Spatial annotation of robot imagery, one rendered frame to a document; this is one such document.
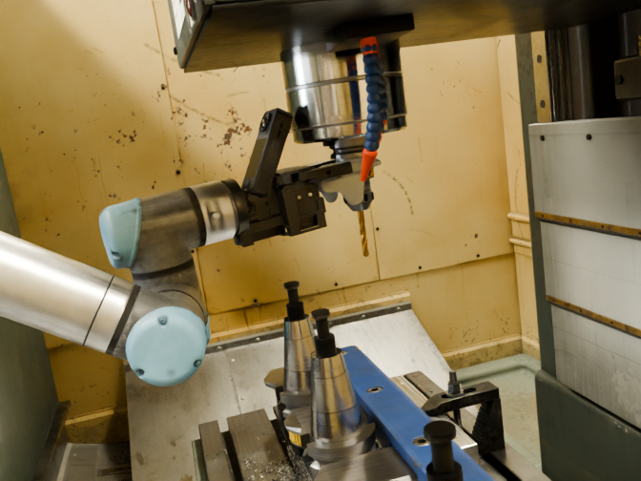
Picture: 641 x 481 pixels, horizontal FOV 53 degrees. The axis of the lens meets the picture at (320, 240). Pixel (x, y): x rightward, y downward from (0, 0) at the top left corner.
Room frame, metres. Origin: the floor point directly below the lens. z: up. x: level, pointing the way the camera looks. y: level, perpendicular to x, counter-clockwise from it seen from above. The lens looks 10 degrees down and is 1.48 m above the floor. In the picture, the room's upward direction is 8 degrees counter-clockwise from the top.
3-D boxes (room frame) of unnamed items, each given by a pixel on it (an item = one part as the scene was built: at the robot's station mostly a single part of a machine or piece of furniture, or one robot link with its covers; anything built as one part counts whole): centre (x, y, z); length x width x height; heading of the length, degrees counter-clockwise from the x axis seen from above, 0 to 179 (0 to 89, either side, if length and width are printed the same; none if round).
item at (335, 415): (0.49, 0.01, 1.26); 0.04 x 0.04 x 0.07
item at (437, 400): (0.98, -0.19, 0.97); 0.13 x 0.03 x 0.15; 103
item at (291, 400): (0.60, 0.03, 1.21); 0.06 x 0.06 x 0.03
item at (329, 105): (0.88, -0.06, 1.51); 0.16 x 0.16 x 0.12
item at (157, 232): (0.76, 0.20, 1.38); 0.11 x 0.08 x 0.09; 115
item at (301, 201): (0.83, 0.05, 1.38); 0.12 x 0.08 x 0.09; 115
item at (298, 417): (0.55, 0.02, 1.21); 0.07 x 0.05 x 0.01; 103
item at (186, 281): (0.75, 0.19, 1.28); 0.11 x 0.08 x 0.11; 10
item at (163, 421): (1.53, 0.10, 0.75); 0.89 x 0.67 x 0.26; 103
